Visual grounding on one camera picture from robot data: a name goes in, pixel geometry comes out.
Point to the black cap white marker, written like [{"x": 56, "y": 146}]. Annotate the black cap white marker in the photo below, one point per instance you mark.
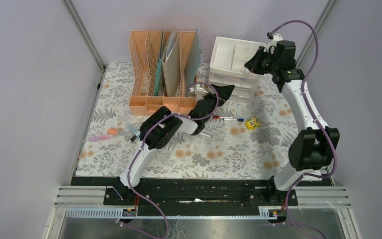
[{"x": 205, "y": 135}]

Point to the orange cap grey highlighter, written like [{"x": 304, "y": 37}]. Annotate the orange cap grey highlighter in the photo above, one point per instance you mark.
[{"x": 118, "y": 132}]

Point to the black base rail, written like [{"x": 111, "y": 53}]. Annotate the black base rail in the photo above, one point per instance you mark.
[{"x": 191, "y": 197}]

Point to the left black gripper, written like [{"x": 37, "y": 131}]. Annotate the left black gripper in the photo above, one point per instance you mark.
[{"x": 223, "y": 92}]

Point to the light blue folder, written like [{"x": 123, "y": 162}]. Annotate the light blue folder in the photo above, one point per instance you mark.
[{"x": 193, "y": 61}]

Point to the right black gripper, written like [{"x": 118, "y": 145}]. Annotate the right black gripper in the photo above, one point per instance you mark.
[{"x": 252, "y": 64}]

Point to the yellow owl eraser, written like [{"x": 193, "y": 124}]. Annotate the yellow owl eraser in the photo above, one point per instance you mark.
[{"x": 252, "y": 123}]

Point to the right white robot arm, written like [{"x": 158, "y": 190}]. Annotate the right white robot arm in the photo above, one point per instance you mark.
[{"x": 314, "y": 147}]

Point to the teal folder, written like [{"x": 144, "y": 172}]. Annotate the teal folder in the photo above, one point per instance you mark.
[{"x": 158, "y": 89}]

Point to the blue cap whiteboard marker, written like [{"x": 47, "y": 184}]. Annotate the blue cap whiteboard marker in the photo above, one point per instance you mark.
[{"x": 233, "y": 119}]

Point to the orange plastic file organizer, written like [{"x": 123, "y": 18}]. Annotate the orange plastic file organizer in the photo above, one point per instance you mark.
[{"x": 144, "y": 48}]

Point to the floral patterned desk mat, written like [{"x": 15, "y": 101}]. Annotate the floral patterned desk mat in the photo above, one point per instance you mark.
[{"x": 232, "y": 152}]

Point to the white plastic drawer unit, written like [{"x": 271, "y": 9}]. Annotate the white plastic drawer unit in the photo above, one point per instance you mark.
[{"x": 227, "y": 67}]

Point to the red cap marker near drawers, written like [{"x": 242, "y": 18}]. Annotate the red cap marker near drawers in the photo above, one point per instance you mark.
[{"x": 222, "y": 117}]

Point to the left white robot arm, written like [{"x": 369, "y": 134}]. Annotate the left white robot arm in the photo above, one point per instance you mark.
[{"x": 157, "y": 130}]

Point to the black cap marker left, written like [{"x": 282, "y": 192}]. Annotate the black cap marker left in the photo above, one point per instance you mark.
[{"x": 135, "y": 136}]

